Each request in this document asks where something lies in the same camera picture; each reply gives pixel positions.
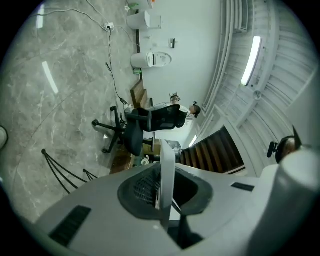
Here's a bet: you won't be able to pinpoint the dark wooden staircase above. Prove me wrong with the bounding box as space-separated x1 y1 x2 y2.
179 126 246 175

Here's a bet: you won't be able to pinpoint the wooden table with wire legs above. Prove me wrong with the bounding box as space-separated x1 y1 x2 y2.
41 139 163 195

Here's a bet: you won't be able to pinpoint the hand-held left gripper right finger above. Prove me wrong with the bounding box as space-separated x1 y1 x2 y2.
172 163 260 251

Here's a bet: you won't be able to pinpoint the white floor cable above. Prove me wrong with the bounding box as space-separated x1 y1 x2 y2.
32 0 135 45

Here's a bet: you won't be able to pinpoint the person's white left shoe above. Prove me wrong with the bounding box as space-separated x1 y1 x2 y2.
0 125 9 151

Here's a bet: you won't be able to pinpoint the low wooden steps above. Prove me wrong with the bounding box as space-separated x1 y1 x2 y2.
129 79 154 110

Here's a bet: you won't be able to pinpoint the ceiling air vent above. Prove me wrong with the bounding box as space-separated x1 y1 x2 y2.
233 0 250 32

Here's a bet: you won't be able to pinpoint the black floor cable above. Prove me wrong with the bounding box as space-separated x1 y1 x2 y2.
105 27 131 105

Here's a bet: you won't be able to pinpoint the white cylindrical machine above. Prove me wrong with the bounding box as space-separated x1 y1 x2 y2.
130 50 173 69

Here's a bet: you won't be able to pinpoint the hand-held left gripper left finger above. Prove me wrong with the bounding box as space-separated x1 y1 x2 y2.
34 162 182 256

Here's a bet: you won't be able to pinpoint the black head-worn camera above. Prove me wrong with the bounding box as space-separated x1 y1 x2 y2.
266 141 280 159

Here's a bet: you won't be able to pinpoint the black office chair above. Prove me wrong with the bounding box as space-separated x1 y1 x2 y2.
91 104 188 157

